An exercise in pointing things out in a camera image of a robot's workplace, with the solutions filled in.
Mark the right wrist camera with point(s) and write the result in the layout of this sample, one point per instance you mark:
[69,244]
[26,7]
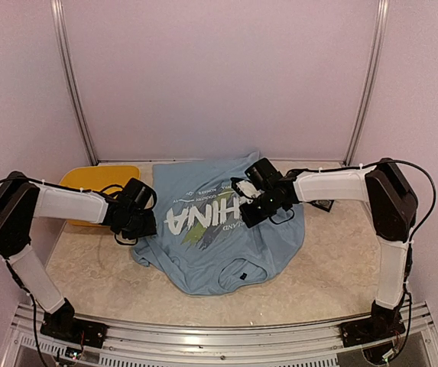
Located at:
[247,192]

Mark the black display box right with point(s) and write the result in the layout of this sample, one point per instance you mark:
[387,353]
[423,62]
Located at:
[324,205]

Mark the front aluminium rail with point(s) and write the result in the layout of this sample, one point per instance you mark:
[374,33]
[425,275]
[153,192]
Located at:
[146,344]

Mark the aluminium frame post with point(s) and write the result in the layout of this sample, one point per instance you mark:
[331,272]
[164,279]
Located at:
[71,82]
[377,43]

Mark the light blue printed t-shirt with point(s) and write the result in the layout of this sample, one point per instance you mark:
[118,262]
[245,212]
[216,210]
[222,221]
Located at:
[202,243]

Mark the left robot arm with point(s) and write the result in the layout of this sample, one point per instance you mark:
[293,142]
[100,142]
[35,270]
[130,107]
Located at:
[32,214]

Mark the yellow plastic basket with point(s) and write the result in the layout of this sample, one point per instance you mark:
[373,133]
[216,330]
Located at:
[109,179]

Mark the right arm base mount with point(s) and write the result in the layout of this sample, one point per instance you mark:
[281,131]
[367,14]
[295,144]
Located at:
[363,331]

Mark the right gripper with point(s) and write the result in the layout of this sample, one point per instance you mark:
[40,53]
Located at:
[249,219]

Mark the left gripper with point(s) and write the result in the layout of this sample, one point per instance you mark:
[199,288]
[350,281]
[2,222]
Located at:
[150,228]

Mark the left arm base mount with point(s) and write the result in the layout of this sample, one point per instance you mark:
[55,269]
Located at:
[81,332]

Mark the right aluminium frame post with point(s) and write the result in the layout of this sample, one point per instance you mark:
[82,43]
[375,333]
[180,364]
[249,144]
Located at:
[377,43]

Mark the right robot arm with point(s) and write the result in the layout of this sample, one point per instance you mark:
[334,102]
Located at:
[393,206]

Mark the left aluminium frame post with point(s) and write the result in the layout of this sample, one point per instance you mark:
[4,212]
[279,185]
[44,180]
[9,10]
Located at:
[71,82]

